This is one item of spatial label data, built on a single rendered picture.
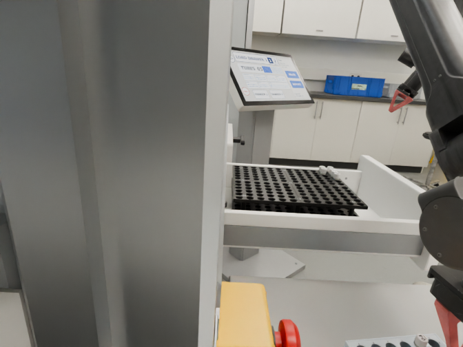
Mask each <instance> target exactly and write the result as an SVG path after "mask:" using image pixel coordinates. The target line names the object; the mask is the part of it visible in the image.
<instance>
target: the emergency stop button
mask: <svg viewBox="0 0 463 347"><path fill-rule="evenodd" d="M275 337H276V347H301V343H300V334H299V330H298V327H297V325H295V324H294V323H293V322H292V321H291V320H290V319H282V320H280V322H279V325H278V331H275Z"/></svg>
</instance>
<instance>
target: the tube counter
mask: <svg viewBox="0 0 463 347"><path fill-rule="evenodd" d="M256 68H257V70H258V72H259V73H268V74H284V73H283V71H282V69H281V67H273V66H265V65H256Z"/></svg>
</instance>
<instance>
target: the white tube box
mask: <svg viewBox="0 0 463 347"><path fill-rule="evenodd" d="M423 335H424V336H426V337H427V339H428V341H429V342H428V344H427V346H426V347H446V344H445V343H444V342H443V341H442V340H441V339H440V338H439V337H438V336H437V335H436V334H435V333H434V334H433V333H431V334H423ZM415 338H416V335H406V336H397V337H381V338H373V339H357V340H348V341H345V343H344V347H416V346H415V344H414V341H415Z"/></svg>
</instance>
